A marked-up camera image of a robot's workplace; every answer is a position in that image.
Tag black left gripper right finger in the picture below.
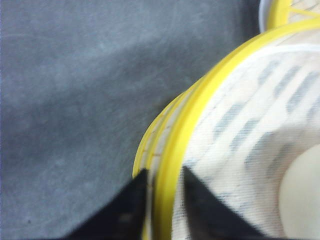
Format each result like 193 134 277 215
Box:
183 166 268 240

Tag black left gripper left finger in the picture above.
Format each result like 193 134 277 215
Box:
65 169 148 240

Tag bamboo steamer drawer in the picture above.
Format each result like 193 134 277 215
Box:
132 18 320 240

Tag woven bamboo steamer lid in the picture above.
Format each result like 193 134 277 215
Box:
258 0 320 33

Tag white steamed bun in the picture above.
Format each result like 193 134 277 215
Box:
278 145 320 239

